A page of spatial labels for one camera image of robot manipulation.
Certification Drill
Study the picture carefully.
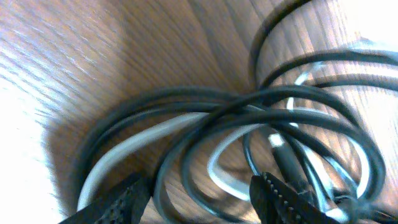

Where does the black USB cable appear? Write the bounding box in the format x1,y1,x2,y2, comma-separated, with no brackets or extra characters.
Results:
79,0,398,224

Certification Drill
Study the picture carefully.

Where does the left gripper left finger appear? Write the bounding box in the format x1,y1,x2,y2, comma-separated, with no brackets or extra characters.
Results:
60,173,151,224

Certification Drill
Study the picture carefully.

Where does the white USB cable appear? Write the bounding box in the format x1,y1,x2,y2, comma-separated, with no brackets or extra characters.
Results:
76,67,371,220

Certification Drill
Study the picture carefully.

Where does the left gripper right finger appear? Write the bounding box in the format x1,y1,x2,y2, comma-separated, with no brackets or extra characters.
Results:
249,172,338,224

